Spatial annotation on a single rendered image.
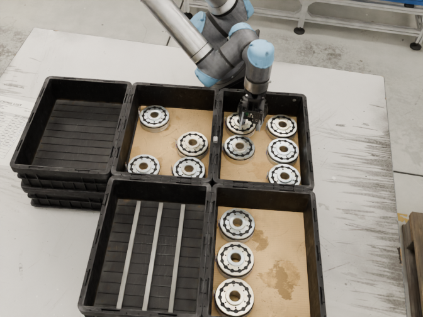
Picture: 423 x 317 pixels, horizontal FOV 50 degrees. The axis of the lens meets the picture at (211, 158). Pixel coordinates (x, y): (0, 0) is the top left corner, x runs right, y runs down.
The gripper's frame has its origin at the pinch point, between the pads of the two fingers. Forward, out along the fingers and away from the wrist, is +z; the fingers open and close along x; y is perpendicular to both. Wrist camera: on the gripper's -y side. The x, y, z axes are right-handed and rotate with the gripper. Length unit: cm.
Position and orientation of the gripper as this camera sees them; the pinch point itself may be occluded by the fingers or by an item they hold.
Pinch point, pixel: (250, 125)
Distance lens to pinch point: 157.7
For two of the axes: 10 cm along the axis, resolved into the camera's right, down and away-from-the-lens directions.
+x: 9.8, 1.6, -0.8
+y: -1.7, 7.7, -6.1
